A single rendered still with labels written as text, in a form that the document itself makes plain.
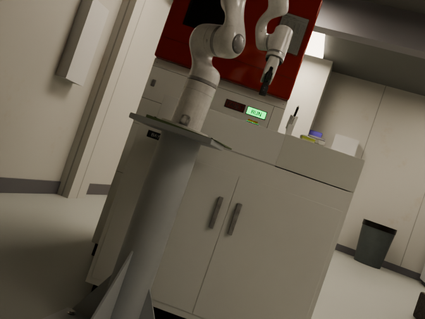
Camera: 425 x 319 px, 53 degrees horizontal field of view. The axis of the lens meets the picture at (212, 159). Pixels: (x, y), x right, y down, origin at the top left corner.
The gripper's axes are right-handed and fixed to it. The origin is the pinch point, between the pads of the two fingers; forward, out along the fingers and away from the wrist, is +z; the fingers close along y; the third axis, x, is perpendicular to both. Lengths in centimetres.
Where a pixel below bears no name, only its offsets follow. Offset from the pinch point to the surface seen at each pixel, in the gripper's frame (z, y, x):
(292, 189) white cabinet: 36.9, -3.2, 25.2
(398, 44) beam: -221, -265, 130
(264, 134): 18.9, 0.5, 6.5
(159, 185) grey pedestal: 57, 20, -25
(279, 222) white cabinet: 52, -6, 25
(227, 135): 24.1, -0.5, -8.2
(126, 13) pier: -109, -183, -144
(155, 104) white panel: 3, -60, -57
